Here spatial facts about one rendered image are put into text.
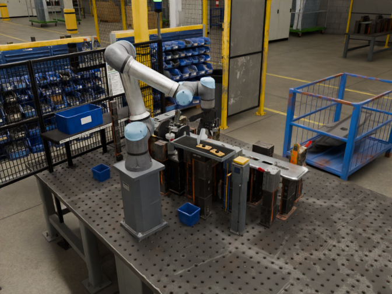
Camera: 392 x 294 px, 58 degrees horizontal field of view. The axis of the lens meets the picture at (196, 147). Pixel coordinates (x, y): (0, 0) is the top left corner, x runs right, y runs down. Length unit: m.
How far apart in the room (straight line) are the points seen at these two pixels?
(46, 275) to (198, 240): 1.43
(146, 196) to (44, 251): 1.54
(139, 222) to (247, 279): 0.66
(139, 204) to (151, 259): 0.29
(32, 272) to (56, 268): 0.17
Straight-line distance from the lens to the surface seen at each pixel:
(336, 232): 2.22
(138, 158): 1.87
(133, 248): 2.01
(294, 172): 2.12
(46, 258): 3.22
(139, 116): 1.94
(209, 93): 1.84
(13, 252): 3.40
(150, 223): 2.06
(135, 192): 1.92
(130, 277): 2.28
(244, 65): 5.52
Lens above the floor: 1.99
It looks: 25 degrees down
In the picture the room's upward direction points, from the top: 1 degrees counter-clockwise
